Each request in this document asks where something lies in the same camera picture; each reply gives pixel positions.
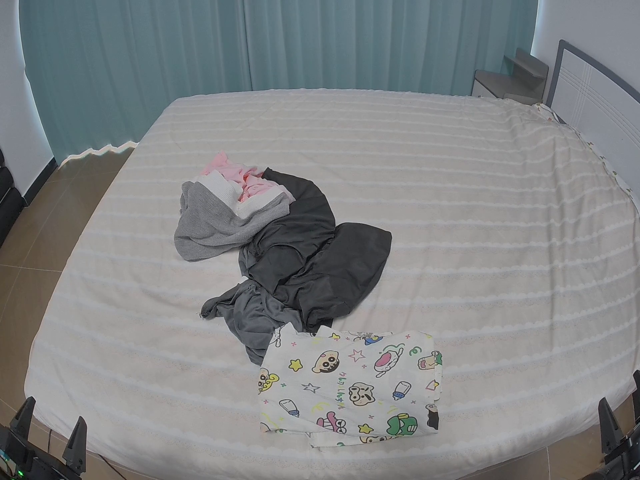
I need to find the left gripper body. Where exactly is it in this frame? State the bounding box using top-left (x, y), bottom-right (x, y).
top-left (0, 424), bottom-right (88, 480)

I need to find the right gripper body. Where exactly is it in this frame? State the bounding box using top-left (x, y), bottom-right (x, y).
top-left (600, 425), bottom-right (640, 480)

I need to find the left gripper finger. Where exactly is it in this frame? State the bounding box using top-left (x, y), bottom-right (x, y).
top-left (9, 396), bottom-right (37, 450)
top-left (64, 416), bottom-right (89, 470)

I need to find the white printed pyjama top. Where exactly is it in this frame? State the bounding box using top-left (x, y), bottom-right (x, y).
top-left (258, 324), bottom-right (444, 449)

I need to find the pile of clothes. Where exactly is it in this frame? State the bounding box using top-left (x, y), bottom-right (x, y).
top-left (173, 150), bottom-right (393, 367)

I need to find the bed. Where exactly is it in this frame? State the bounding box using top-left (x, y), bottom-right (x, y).
top-left (24, 39), bottom-right (640, 479)

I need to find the dark grey chest of drawers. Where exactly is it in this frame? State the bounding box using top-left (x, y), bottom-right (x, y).
top-left (0, 147), bottom-right (27, 249)

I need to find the grey bedside table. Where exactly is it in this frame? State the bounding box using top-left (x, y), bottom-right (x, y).
top-left (472, 48), bottom-right (550, 107)

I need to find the blue-green curtain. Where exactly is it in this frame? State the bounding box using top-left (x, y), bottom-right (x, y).
top-left (19, 0), bottom-right (542, 167)

